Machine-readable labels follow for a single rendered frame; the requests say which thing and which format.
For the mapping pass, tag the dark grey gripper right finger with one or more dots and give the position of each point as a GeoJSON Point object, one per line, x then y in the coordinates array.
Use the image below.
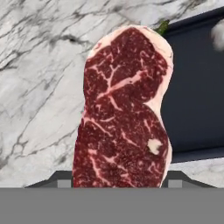
{"type": "Point", "coordinates": [176, 178]}

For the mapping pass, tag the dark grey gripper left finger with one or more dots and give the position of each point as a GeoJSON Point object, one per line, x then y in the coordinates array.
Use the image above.
{"type": "Point", "coordinates": [59, 178]}

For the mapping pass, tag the raw red marbled steak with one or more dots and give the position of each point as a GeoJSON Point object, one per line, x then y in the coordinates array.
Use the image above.
{"type": "Point", "coordinates": [122, 116]}

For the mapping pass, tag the dark grey tray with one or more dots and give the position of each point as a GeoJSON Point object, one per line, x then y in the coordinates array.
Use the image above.
{"type": "Point", "coordinates": [194, 96]}

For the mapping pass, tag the white garlic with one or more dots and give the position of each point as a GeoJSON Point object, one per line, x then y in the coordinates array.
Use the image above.
{"type": "Point", "coordinates": [218, 35]}

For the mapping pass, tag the green asparagus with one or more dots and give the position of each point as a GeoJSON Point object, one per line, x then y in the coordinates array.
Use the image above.
{"type": "Point", "coordinates": [162, 27]}

